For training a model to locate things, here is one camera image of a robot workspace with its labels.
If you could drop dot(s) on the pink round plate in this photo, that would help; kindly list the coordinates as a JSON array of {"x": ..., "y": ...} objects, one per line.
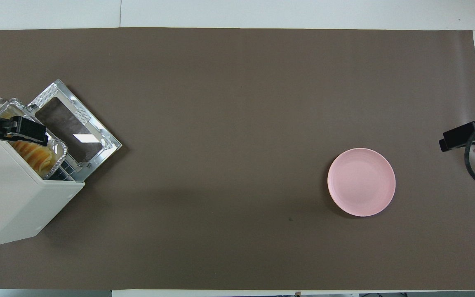
[{"x": 361, "y": 181}]

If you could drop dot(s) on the glass oven door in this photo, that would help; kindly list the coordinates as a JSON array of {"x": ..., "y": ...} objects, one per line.
[{"x": 72, "y": 126}]

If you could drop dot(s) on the brown table mat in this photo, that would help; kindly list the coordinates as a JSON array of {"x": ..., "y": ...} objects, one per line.
[{"x": 237, "y": 103}]

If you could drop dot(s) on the white toaster oven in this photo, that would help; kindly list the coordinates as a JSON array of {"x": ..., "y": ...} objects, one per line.
[{"x": 10, "y": 198}]

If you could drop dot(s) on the aluminium foil tray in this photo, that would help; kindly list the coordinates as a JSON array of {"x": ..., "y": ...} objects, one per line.
[{"x": 59, "y": 149}]

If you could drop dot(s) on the golden bread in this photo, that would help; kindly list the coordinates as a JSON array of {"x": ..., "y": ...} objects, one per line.
[{"x": 35, "y": 156}]

